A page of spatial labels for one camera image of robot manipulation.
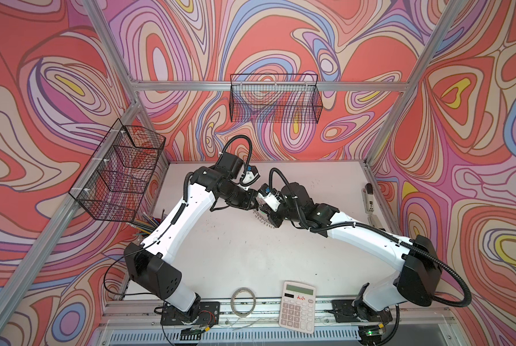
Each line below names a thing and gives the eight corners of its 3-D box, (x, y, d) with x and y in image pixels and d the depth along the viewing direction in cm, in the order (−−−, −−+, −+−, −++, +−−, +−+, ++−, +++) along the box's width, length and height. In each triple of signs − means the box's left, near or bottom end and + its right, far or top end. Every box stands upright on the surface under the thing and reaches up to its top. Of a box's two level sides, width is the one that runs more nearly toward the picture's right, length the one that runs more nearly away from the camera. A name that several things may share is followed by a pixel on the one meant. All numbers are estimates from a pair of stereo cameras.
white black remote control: (365, 213, 101) (370, 207, 97) (361, 189, 110) (365, 182, 106) (372, 214, 100) (377, 208, 96) (368, 190, 110) (372, 183, 106)
